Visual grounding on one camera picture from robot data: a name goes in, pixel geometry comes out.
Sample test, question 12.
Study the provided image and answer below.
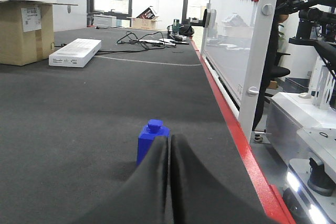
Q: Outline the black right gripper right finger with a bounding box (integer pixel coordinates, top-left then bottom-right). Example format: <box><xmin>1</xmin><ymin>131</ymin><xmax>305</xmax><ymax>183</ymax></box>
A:
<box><xmin>170</xmin><ymin>134</ymin><xmax>275</xmax><ymax>223</ymax></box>

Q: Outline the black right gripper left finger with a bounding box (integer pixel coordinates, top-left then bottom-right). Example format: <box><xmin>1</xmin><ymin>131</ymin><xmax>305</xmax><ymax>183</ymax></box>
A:
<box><xmin>73</xmin><ymin>136</ymin><xmax>169</xmax><ymax>223</ymax></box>

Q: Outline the blue plastic bottle-shaped part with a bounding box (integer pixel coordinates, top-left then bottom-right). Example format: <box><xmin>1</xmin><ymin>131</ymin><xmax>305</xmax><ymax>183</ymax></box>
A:
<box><xmin>136</xmin><ymin>119</ymin><xmax>170</xmax><ymax>166</ymax></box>

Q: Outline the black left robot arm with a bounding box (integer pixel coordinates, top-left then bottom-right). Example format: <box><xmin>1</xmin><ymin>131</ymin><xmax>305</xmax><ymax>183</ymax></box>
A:
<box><xmin>275</xmin><ymin>0</ymin><xmax>335</xmax><ymax>78</ymax></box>

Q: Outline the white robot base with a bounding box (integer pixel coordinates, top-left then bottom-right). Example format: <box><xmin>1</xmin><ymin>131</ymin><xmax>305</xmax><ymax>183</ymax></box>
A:
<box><xmin>266</xmin><ymin>48</ymin><xmax>335</xmax><ymax>223</ymax></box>

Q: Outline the black office chair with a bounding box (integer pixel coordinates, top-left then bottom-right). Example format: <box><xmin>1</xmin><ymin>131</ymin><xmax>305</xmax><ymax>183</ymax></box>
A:
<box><xmin>262</xmin><ymin>52</ymin><xmax>291</xmax><ymax>104</ymax></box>

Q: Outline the white long carton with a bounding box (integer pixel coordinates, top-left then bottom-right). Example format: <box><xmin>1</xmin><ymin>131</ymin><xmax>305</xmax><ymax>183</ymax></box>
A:
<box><xmin>48</xmin><ymin>38</ymin><xmax>102</xmax><ymax>68</ymax></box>

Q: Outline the open cardboard box far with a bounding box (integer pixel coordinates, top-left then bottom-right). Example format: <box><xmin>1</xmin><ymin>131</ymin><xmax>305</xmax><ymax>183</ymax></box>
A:
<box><xmin>129</xmin><ymin>6</ymin><xmax>161</xmax><ymax>30</ymax></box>

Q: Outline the white printer device far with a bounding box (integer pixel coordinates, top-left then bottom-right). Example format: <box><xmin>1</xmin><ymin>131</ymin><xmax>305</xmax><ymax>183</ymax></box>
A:
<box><xmin>93</xmin><ymin>15</ymin><xmax>117</xmax><ymax>28</ymax></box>

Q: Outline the white framed clear guard panel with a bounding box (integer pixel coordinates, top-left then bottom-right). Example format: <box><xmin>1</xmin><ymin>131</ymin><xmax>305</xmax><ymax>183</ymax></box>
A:
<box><xmin>201</xmin><ymin>0</ymin><xmax>276</xmax><ymax>139</ymax></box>

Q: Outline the large brown cardboard box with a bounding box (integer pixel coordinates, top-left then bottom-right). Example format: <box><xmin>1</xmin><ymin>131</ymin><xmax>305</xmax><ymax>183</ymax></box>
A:
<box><xmin>1</xmin><ymin>1</ymin><xmax>55</xmax><ymax>66</ymax></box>

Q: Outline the red conveyor edge rail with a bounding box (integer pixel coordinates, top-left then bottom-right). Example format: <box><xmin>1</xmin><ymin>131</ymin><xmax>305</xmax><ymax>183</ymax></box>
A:
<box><xmin>190</xmin><ymin>40</ymin><xmax>295</xmax><ymax>223</ymax></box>

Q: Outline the black cable on conveyor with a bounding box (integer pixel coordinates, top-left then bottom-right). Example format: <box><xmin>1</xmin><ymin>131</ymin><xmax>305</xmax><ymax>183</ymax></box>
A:
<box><xmin>116</xmin><ymin>31</ymin><xmax>184</xmax><ymax>52</ymax></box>

